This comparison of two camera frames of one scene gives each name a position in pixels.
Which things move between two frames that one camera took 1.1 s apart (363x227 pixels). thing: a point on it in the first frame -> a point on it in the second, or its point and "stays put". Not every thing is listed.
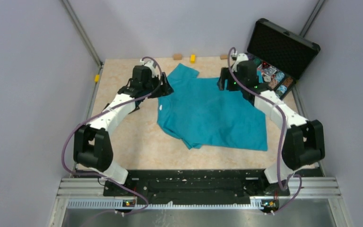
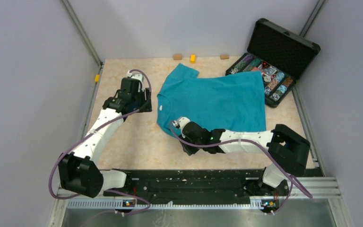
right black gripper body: (230, 85) -> (192, 150)
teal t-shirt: (201, 114) stays put
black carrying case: (281, 55) stays put
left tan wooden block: (177, 56) stays put
